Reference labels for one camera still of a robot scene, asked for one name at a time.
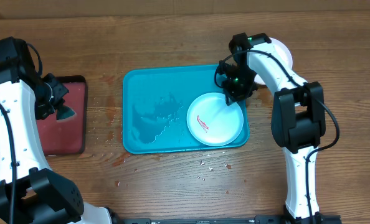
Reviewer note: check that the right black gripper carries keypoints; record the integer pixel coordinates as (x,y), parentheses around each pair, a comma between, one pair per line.
(235,96)

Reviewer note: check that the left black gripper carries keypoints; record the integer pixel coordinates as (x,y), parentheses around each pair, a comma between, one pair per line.
(43,110)

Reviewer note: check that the light blue plate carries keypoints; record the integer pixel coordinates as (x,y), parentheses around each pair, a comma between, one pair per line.
(213,122)

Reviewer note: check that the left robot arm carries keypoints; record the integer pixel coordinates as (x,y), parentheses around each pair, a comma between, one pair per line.
(30,191)

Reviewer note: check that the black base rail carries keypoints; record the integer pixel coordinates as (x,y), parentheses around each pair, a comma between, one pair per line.
(259,219)

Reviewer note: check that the black tray with red liquid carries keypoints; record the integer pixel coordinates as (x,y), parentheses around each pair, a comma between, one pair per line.
(67,136)

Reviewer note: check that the white plate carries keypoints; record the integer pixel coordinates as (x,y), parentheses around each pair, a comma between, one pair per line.
(283,53)

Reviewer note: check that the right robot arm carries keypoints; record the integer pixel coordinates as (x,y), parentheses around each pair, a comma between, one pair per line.
(298,118)

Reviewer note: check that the teal plastic tray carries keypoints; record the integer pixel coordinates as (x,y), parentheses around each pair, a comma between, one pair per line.
(155,105)

